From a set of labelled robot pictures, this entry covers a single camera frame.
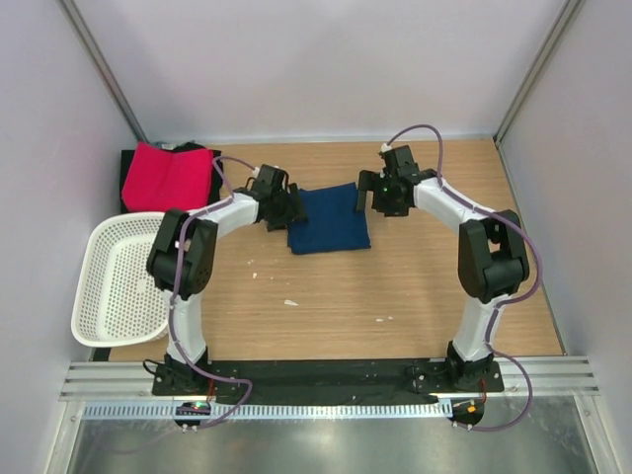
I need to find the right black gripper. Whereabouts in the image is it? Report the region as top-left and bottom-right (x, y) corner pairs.
(355, 169), (410, 217)

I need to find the blue printed t-shirt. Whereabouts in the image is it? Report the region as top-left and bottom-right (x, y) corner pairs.
(287, 183), (371, 255)

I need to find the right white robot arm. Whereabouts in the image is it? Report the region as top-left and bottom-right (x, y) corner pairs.
(355, 144), (530, 391)

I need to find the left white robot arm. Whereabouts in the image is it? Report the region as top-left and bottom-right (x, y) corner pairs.
(146, 165), (307, 395)

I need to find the folded pink t-shirt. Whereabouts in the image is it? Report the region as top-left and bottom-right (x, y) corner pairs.
(121, 141), (214, 213)

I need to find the folded black t-shirt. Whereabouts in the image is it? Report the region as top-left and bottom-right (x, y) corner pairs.
(119, 141), (225, 216)

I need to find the white perforated plastic basket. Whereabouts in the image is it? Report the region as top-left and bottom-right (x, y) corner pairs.
(70, 212), (167, 348)

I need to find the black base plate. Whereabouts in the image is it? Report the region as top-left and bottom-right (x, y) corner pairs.
(142, 358), (505, 406)

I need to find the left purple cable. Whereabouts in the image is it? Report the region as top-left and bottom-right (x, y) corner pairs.
(167, 156), (261, 429)

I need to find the purple cable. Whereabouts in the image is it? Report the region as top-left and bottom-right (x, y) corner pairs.
(167, 156), (261, 429)
(384, 124), (546, 434)

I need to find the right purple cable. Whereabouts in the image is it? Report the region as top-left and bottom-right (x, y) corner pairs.
(384, 124), (546, 434)

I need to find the white slotted cable duct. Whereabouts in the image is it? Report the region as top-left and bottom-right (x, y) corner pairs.
(82, 399), (452, 421)

